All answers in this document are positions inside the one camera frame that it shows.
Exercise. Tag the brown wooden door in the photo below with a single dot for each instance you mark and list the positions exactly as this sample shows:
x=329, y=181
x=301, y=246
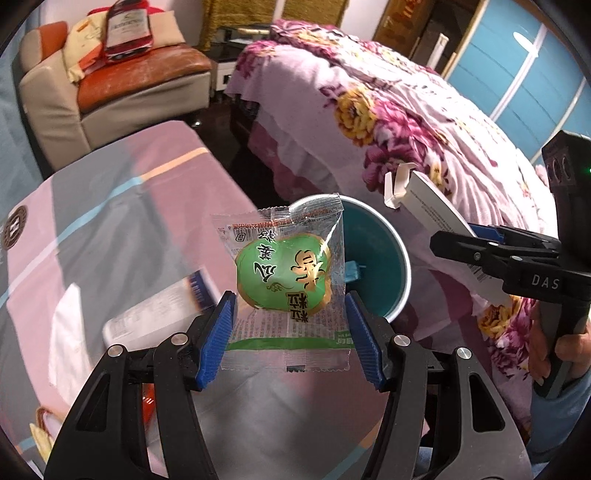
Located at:
x=401, y=23

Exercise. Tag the pink grey checked tablecloth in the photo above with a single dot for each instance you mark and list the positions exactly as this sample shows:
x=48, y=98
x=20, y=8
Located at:
x=115, y=207

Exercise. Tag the teal plastic waste bin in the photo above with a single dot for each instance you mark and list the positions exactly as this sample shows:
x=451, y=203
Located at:
x=374, y=258

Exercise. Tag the blue sliding wardrobe door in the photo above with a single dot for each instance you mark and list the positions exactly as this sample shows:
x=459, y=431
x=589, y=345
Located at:
x=521, y=69

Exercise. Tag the white cardboard box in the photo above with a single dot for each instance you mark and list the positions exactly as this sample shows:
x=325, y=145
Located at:
x=434, y=207

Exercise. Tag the yellow plush pillow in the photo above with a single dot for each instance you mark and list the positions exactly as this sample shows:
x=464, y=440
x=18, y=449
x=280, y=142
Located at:
x=83, y=50

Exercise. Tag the black white nightstand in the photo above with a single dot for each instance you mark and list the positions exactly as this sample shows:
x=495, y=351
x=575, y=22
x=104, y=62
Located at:
x=226, y=69

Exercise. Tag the leopard print cloth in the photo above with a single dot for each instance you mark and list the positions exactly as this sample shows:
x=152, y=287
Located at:
x=235, y=18
x=314, y=11

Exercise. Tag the person's right hand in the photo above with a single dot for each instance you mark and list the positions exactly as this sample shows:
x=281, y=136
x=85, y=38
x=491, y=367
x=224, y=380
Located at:
x=575, y=355

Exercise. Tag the beige cushion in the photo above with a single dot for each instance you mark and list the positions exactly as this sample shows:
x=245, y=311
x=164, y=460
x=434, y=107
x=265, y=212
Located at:
x=166, y=32

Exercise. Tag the yellow white tissue packet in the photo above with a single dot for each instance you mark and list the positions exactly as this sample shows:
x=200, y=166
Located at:
x=39, y=434

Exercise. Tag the person's right forearm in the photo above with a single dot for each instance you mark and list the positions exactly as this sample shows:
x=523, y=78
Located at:
x=563, y=424

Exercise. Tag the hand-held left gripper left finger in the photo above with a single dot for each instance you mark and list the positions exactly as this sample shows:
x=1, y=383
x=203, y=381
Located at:
x=217, y=337

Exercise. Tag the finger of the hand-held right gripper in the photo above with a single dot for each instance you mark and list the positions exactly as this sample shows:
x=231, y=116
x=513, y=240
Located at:
x=489, y=232
x=475, y=254

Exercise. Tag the floral pink bedspread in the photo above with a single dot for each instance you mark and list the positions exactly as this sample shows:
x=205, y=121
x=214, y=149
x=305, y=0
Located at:
x=369, y=115

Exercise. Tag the beige orange armchair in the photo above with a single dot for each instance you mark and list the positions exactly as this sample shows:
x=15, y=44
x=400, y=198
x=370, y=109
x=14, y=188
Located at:
x=51, y=101

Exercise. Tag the green snack packet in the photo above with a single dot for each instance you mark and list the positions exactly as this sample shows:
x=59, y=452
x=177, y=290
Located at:
x=281, y=272

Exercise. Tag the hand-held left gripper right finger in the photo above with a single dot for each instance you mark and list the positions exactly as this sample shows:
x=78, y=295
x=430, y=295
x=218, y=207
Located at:
x=364, y=337

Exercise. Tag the white wooden board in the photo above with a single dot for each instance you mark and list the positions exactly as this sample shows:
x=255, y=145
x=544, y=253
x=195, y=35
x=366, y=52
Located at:
x=441, y=50

